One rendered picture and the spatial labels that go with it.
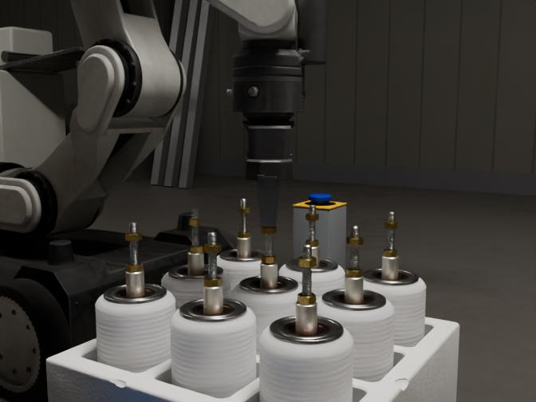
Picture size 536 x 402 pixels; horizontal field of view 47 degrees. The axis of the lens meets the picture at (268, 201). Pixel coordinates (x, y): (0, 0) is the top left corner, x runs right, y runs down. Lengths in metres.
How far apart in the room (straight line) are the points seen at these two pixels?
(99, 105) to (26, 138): 3.54
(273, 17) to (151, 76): 0.48
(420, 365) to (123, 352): 0.35
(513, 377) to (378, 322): 0.55
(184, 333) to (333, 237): 0.44
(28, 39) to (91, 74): 3.55
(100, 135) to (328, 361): 0.69
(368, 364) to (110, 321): 0.30
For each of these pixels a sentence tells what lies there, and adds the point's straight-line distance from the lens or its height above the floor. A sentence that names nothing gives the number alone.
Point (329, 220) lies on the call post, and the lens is 1.02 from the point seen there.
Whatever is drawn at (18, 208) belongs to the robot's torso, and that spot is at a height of 0.28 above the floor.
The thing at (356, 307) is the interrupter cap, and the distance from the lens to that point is 0.70.
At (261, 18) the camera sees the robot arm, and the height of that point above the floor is 0.57.
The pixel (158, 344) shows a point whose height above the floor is 0.20.
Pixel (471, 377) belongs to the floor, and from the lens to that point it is 1.20.
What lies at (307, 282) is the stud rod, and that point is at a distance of 0.62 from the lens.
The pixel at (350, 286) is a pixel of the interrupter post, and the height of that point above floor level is 0.27.
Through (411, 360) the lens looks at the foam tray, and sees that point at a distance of 0.77.
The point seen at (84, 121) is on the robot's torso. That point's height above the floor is 0.45.
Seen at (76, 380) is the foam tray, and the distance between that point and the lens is 0.77.
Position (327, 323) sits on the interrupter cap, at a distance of 0.65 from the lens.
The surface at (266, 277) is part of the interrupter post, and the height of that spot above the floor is 0.26.
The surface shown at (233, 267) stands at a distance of 0.91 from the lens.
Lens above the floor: 0.47
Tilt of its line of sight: 8 degrees down
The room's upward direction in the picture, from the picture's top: straight up
